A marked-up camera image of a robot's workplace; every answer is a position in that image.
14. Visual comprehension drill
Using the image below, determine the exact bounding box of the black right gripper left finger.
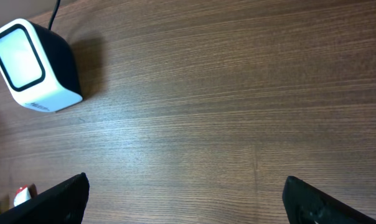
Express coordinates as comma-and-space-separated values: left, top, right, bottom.
0, 172, 90, 224

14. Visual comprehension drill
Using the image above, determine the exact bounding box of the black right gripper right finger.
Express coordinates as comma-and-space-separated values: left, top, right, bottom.
282, 176, 376, 224

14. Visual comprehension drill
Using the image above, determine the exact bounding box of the red snack stick packet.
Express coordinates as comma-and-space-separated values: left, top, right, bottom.
13, 185, 32, 207

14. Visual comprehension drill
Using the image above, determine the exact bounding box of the white barcode scanner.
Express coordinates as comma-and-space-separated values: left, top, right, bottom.
0, 19, 83, 113

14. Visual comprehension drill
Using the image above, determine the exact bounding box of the black scanner cable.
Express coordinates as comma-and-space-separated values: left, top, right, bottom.
47, 0, 62, 31

